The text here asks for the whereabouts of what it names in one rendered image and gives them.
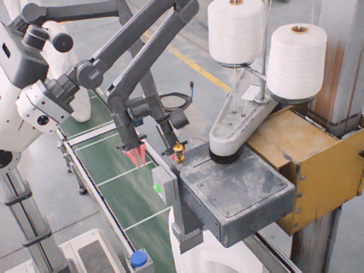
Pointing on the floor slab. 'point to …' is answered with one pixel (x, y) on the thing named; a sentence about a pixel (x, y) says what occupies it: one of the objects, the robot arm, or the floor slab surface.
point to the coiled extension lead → (178, 96)
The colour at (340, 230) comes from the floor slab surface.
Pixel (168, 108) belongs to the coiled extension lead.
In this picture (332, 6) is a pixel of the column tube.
